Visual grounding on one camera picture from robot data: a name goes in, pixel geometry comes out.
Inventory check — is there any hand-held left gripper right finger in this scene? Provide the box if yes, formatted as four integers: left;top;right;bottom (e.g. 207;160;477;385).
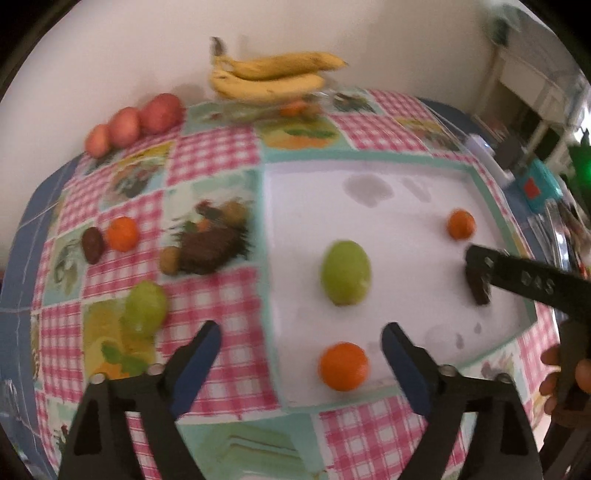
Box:
381;322;546;480

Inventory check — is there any spotted yellow banana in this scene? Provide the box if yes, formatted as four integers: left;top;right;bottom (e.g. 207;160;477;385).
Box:
210;38;327;100
222;52;348;80

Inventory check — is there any white power strip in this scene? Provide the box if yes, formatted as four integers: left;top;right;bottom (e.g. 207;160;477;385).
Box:
464;133;514;185

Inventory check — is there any white shelf unit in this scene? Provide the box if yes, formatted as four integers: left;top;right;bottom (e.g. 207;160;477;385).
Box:
480;41;583;153

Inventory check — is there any teal box with red label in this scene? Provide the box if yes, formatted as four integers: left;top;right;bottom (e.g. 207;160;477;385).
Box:
517;159;564;213

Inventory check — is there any red apple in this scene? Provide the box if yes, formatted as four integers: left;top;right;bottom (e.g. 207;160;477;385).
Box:
140;93;183;134
85;124;112;159
109;107;140;148

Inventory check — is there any black plug adapter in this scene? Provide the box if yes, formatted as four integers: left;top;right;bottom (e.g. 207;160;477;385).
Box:
496;136;527;169

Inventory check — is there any green guava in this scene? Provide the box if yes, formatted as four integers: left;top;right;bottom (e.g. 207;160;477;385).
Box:
121;281;169;337
321;240;373;306

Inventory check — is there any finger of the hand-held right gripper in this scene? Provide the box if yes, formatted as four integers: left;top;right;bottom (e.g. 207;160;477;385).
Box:
466;244;591;319

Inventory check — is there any metal phone stand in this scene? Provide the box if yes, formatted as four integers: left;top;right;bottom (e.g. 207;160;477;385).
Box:
545;200;591;278

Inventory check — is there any white cardboard tray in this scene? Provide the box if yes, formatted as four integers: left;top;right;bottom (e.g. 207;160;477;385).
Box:
261;157;539;414

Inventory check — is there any tangerine with stem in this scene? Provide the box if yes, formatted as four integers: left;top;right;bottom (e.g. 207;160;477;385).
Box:
447;209;476;240

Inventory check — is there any pink checked fruit-print tablecloth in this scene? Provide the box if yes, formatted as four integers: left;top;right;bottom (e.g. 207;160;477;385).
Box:
28;88;568;480

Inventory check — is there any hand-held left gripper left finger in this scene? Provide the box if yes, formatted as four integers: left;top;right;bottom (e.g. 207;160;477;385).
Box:
58;320;222;480

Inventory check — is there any person's right hand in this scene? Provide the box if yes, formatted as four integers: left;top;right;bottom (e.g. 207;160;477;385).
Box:
539;344;562;415

